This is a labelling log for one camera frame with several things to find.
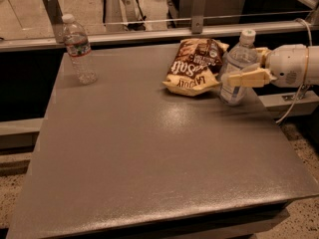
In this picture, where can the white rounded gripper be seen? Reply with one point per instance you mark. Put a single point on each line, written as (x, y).
(287, 66)

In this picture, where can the blue label plastic water bottle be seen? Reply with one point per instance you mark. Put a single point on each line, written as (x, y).
(242, 55)

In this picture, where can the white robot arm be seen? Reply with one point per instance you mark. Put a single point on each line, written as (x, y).
(311, 76)

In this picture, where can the brown chip bag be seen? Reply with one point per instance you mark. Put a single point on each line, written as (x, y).
(195, 67)

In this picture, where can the clear red label water bottle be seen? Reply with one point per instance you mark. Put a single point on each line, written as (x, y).
(79, 49)

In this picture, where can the grey metal rail frame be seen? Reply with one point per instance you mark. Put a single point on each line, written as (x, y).
(140, 37)

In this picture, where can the right grey metal bracket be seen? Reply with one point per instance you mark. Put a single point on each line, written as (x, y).
(197, 15)

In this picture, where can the grey metal bracket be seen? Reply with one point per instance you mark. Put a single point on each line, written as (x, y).
(197, 15)
(54, 13)

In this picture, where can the left grey metal bracket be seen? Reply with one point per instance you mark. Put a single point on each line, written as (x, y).
(54, 13)

